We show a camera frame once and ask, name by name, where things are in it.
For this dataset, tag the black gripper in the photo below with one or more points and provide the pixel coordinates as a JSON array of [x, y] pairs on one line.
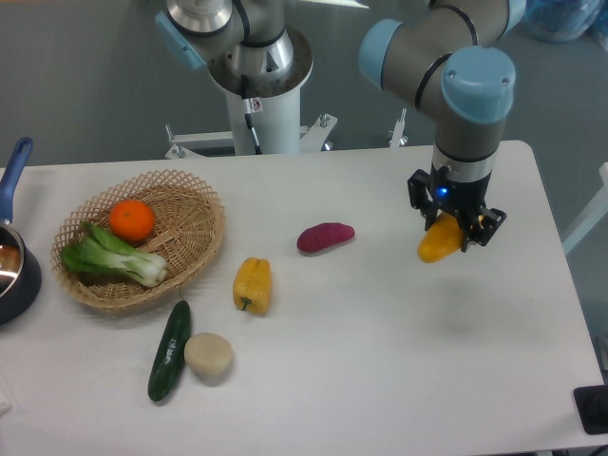
[[457, 187]]

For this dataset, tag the yellow mango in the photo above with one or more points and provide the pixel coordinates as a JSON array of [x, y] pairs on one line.
[[443, 238]]

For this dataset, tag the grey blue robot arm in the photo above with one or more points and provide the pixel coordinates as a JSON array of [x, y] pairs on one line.
[[446, 68]]

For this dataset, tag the purple sweet potato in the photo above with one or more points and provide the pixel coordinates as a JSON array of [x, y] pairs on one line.
[[324, 236]]

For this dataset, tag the blue plastic bag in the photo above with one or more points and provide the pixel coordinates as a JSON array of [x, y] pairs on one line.
[[556, 21]]

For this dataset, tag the yellow bell pepper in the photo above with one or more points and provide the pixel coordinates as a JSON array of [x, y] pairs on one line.
[[252, 286]]

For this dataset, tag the black device at edge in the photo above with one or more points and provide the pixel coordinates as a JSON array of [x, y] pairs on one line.
[[591, 402]]

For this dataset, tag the woven wicker basket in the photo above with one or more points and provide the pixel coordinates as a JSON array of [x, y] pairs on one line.
[[188, 230]]

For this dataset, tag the beige round bun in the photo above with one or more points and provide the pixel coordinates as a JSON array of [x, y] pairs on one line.
[[208, 354]]

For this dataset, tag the orange fruit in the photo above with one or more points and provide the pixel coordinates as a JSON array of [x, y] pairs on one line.
[[131, 220]]

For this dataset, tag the green cucumber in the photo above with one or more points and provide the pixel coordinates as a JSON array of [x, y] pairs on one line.
[[169, 360]]

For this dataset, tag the green bok choy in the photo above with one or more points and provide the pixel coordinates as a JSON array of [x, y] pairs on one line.
[[101, 252]]

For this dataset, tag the white frame at right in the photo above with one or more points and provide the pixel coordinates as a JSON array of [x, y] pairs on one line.
[[591, 214]]

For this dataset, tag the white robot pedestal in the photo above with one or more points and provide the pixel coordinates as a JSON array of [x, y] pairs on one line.
[[259, 126]]

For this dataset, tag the blue handled saucepan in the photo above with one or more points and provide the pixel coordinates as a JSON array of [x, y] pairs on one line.
[[21, 275]]

